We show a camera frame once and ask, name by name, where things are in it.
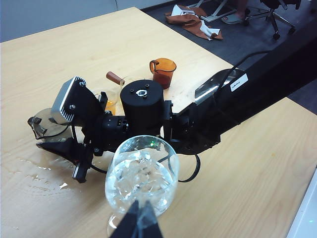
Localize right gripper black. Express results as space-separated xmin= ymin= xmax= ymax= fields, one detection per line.
xmin=36 ymin=85 xmax=131 ymax=184

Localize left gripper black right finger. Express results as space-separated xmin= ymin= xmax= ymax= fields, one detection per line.
xmin=142 ymin=200 xmax=164 ymax=238

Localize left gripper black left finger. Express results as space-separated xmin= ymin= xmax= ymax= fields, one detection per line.
xmin=108 ymin=200 xmax=140 ymax=238

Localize smoky grey measuring cup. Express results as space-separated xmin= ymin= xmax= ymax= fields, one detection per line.
xmin=27 ymin=108 xmax=74 ymax=143

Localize clear cup with orange juice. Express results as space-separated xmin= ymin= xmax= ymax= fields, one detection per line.
xmin=92 ymin=87 xmax=122 ymax=116

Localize amber glass measuring cup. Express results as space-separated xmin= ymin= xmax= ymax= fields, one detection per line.
xmin=149 ymin=58 xmax=177 ymax=89

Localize spilled clear liquid puddle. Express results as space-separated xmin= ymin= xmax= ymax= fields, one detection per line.
xmin=13 ymin=156 xmax=72 ymax=194

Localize clear ice cubes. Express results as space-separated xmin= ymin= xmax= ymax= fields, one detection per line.
xmin=110 ymin=151 xmax=174 ymax=209

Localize tall clear wine glass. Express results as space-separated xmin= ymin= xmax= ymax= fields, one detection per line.
xmin=105 ymin=135 xmax=180 ymax=236

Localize shiny steel ice scoop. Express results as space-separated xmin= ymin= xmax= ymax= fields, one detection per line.
xmin=194 ymin=68 xmax=248 ymax=106

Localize white flat panel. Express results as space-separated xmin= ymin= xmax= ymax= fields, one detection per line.
xmin=287 ymin=168 xmax=317 ymax=238

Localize orange brown crumpled cloth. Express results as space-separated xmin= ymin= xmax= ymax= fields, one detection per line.
xmin=165 ymin=4 xmax=223 ymax=41

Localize white desk riser stand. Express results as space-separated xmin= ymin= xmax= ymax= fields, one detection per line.
xmin=187 ymin=0 xmax=240 ymax=23

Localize grey slipper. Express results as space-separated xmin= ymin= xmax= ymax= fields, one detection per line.
xmin=221 ymin=8 xmax=251 ymax=25

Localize black office chair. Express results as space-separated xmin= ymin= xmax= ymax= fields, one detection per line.
xmin=244 ymin=0 xmax=302 ymax=40

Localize silver ribbed wrist camera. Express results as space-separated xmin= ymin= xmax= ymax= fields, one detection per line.
xmin=51 ymin=76 xmax=88 ymax=125

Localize clear cup with wooden handle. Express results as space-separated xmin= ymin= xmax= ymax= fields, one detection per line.
xmin=106 ymin=71 xmax=137 ymax=88

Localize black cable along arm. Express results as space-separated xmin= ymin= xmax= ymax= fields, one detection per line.
xmin=217 ymin=51 xmax=273 ymax=91

